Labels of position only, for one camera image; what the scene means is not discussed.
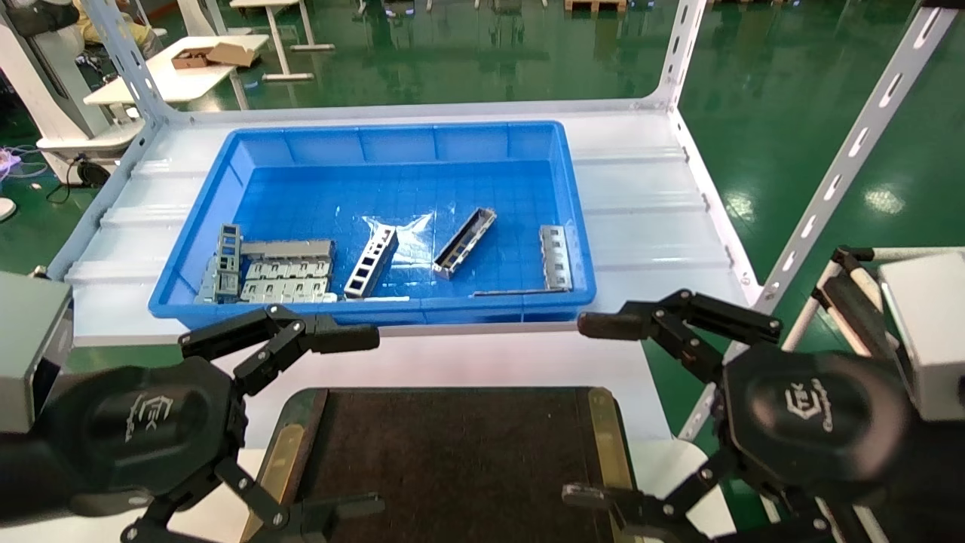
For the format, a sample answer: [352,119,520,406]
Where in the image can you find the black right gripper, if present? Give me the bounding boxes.
[561,290,917,543]

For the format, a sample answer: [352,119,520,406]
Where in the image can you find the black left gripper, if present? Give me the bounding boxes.
[38,304,386,543]

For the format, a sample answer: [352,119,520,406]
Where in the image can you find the grey metal channel part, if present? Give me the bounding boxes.
[432,207,498,281]

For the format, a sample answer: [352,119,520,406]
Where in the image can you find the metal part with square holes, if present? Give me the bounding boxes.
[344,225,399,300]

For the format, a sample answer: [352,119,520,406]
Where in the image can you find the long grey metal cage part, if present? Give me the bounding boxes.
[240,239,336,262]

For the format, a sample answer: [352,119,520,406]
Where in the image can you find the upright grey metal cage part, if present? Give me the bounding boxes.
[215,223,244,302]

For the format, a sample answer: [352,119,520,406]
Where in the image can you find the flat perforated metal part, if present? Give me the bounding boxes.
[538,225,574,292]

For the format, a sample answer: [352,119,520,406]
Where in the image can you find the black tray with brass edges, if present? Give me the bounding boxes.
[240,386,642,543]

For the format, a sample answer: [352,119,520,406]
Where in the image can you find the clear plastic bag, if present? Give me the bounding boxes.
[360,213,458,284]

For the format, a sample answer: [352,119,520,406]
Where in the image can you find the white metal shelf rack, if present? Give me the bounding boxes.
[47,0,962,442]

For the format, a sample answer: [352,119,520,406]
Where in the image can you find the blue plastic bin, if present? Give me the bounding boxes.
[148,121,598,333]

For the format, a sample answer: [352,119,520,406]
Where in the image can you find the white table with cardboard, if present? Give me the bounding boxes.
[83,34,270,108]

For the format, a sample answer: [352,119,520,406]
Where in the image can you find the open cardboard box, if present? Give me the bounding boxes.
[171,43,258,71]

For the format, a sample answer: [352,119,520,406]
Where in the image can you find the white-legged background table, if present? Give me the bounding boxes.
[230,0,336,82]

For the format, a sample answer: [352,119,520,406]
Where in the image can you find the white machine with black wheel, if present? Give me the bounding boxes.
[0,0,146,189]

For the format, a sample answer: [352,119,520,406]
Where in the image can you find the person in yellow clothes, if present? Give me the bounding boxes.
[75,0,163,48]

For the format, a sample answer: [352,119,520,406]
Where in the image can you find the small leaning grey metal bracket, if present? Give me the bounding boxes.
[195,256,221,305]

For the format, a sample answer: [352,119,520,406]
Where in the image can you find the white tube frame black grips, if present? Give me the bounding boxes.
[780,245,965,378]

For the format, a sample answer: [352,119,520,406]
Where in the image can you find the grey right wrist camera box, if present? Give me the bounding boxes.
[878,251,965,423]

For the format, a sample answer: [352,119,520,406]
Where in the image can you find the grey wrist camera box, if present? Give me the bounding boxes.
[878,251,965,423]
[0,270,74,435]

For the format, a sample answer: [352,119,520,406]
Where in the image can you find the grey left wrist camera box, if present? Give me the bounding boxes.
[0,270,74,435]

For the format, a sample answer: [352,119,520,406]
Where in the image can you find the light cables on floor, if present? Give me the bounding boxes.
[0,146,47,183]

